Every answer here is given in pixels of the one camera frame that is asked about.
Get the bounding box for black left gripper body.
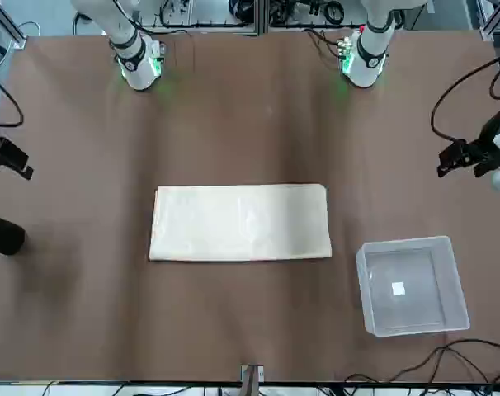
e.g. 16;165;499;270
464;117;500;167

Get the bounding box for cream-colored tablecloth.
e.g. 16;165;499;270
148;184;333;263

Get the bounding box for clear plastic box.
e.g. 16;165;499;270
354;234;470;338

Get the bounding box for black cylindrical vase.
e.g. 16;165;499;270
0;212;27;257

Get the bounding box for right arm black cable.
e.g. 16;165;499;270
0;69;25;127

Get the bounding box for aluminium camera post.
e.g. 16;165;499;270
240;364;264;396
256;0;270;36

